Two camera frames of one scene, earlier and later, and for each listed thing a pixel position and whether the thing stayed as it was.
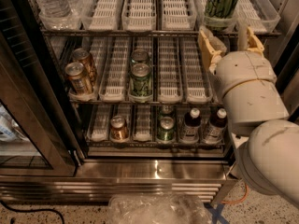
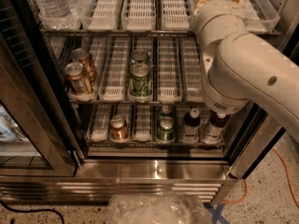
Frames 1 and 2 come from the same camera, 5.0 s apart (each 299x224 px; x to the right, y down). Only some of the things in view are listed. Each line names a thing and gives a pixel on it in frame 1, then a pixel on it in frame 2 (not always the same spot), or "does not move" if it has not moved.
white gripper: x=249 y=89 -> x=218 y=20
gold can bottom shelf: x=119 y=131 does not move
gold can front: x=79 y=80 does not move
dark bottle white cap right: x=215 y=133 does not move
